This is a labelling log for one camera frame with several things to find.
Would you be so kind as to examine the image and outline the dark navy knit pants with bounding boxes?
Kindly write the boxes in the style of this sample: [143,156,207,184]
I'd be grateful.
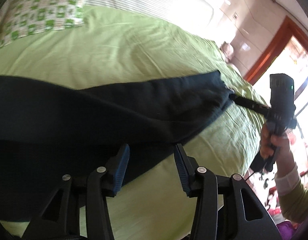
[0,71,232,221]

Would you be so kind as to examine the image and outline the person's right hand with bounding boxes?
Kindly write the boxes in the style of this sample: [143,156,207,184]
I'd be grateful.
[260,124,295,178]

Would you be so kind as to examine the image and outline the green white checkered pillow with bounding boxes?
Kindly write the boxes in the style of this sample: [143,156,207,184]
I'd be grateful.
[0,0,86,48]

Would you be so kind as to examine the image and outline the red wooden door frame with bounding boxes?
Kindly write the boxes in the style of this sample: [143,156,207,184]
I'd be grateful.
[243,16,308,85]

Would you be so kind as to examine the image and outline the pink cloth beside bed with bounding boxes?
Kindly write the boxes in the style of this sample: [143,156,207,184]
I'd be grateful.
[220,42,234,63]

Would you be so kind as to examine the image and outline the right forearm green sleeve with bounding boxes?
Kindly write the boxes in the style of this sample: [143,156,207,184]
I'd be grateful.
[274,164,308,224]

